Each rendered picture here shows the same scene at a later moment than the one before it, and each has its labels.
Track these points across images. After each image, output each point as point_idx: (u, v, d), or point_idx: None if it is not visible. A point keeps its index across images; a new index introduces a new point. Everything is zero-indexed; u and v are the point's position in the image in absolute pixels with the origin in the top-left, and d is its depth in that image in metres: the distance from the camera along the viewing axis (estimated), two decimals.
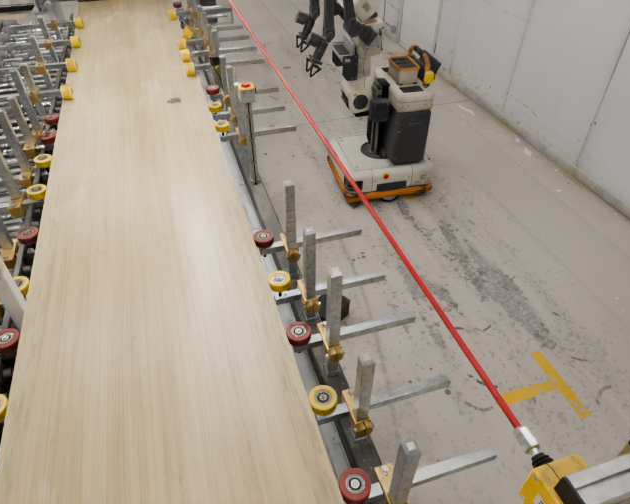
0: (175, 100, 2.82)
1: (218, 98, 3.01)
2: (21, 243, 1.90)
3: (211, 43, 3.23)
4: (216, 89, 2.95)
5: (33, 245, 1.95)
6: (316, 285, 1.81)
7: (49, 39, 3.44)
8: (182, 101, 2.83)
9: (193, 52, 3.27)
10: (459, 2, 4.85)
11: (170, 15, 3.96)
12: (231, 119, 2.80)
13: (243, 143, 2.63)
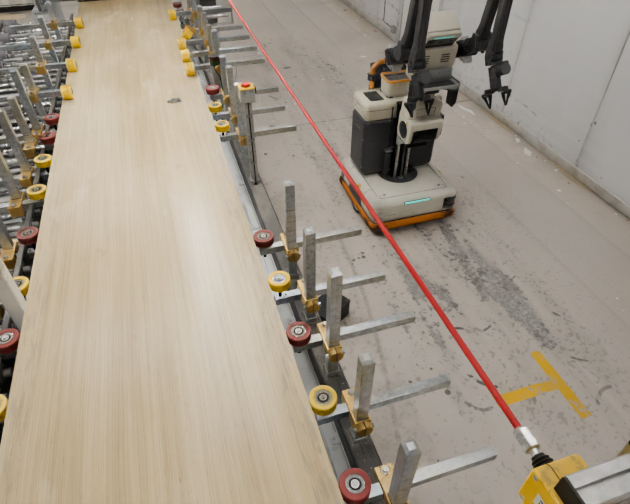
0: (175, 100, 2.82)
1: (218, 98, 3.01)
2: (21, 243, 1.90)
3: (211, 43, 3.23)
4: (216, 89, 2.95)
5: (33, 245, 1.95)
6: (316, 285, 1.81)
7: (49, 39, 3.44)
8: (182, 101, 2.83)
9: (193, 52, 3.27)
10: (459, 2, 4.85)
11: (170, 15, 3.96)
12: (231, 119, 2.80)
13: (243, 143, 2.63)
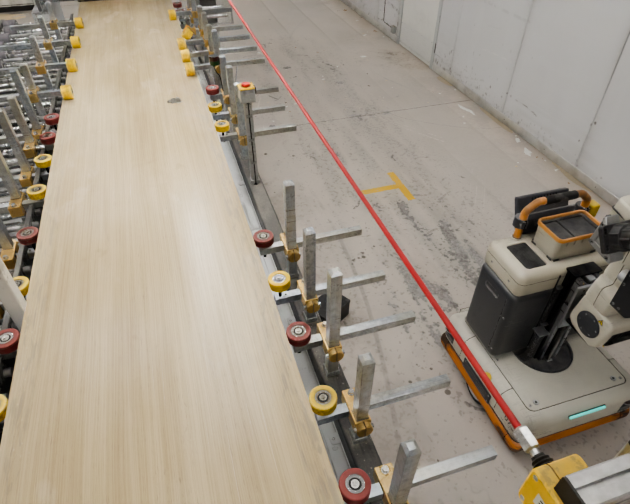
0: (175, 100, 2.82)
1: (218, 98, 3.01)
2: (21, 243, 1.90)
3: (211, 43, 3.23)
4: (216, 89, 2.95)
5: (33, 245, 1.95)
6: (316, 285, 1.81)
7: (49, 39, 3.44)
8: (182, 101, 2.83)
9: (193, 52, 3.27)
10: (459, 2, 4.85)
11: (170, 15, 3.96)
12: (231, 119, 2.80)
13: (243, 143, 2.63)
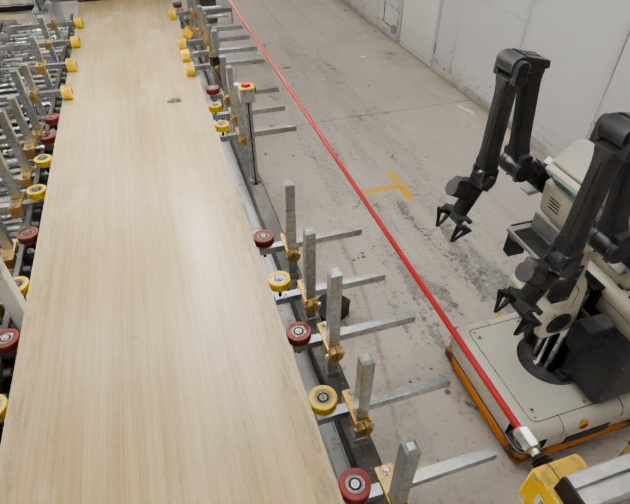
0: (175, 100, 2.82)
1: (218, 98, 3.01)
2: (21, 243, 1.90)
3: (211, 43, 3.23)
4: (216, 89, 2.95)
5: (33, 245, 1.95)
6: (316, 285, 1.81)
7: (49, 39, 3.44)
8: (182, 101, 2.83)
9: (193, 52, 3.27)
10: (459, 2, 4.85)
11: (170, 15, 3.96)
12: (231, 119, 2.80)
13: (243, 143, 2.63)
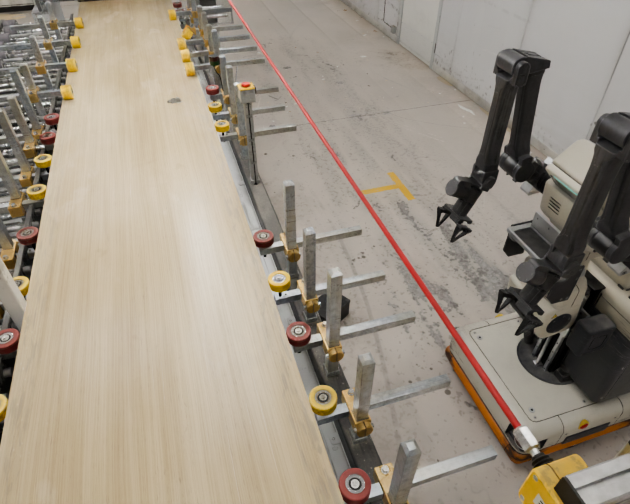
0: (175, 100, 2.82)
1: (218, 98, 3.01)
2: (21, 243, 1.90)
3: (211, 43, 3.23)
4: (216, 89, 2.95)
5: (33, 245, 1.95)
6: (316, 285, 1.81)
7: (49, 39, 3.44)
8: (182, 101, 2.83)
9: (193, 52, 3.27)
10: (459, 2, 4.85)
11: (170, 15, 3.96)
12: (231, 119, 2.80)
13: (243, 143, 2.63)
